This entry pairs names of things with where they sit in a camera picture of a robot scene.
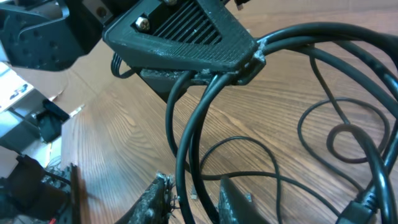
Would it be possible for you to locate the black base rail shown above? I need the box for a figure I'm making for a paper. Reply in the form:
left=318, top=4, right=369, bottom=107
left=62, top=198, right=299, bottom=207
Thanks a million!
left=1, top=154, right=81, bottom=223

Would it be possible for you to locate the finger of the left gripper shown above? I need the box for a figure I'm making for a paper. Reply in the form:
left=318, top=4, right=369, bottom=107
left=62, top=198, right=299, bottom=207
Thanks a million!
left=139, top=54, right=266, bottom=102
left=103, top=0, right=258, bottom=72

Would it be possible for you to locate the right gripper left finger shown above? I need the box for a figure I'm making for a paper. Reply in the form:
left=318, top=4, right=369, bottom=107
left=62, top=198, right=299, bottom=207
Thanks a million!
left=115, top=172, right=176, bottom=224

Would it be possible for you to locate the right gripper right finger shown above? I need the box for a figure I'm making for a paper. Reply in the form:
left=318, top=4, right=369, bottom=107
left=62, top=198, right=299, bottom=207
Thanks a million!
left=218, top=176, right=269, bottom=224

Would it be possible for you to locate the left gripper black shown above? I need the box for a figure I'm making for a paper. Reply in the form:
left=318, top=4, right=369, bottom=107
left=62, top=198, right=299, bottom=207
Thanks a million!
left=0, top=0, right=144, bottom=72

